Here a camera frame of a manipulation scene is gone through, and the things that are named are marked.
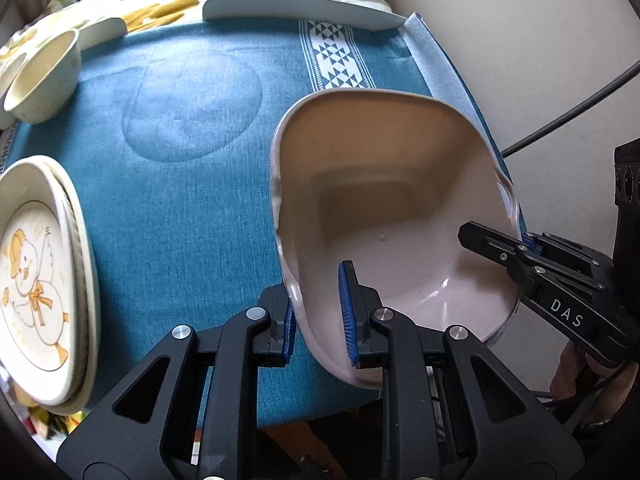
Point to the pale blue underlay sheet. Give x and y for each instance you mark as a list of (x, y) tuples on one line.
[(440, 65)]

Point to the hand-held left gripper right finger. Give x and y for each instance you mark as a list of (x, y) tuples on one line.
[(347, 310)]

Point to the cream round bowl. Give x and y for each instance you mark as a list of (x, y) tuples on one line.
[(45, 80)]

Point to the person's right hand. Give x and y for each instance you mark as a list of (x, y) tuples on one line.
[(567, 370)]

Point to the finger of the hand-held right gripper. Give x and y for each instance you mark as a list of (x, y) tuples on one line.
[(565, 250), (492, 245)]

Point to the pink square bowl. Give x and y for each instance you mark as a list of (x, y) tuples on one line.
[(390, 220)]

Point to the teal patterned tablecloth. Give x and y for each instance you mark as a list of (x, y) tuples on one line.
[(200, 210)]

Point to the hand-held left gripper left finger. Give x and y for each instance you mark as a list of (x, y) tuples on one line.
[(288, 332)]

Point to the white duck print plate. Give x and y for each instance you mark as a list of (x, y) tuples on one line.
[(35, 280)]

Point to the white round bowl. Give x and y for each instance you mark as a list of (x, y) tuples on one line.
[(7, 95)]

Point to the plain white plate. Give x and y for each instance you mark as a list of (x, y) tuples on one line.
[(95, 290)]

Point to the green striped pillow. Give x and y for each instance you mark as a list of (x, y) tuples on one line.
[(55, 2)]

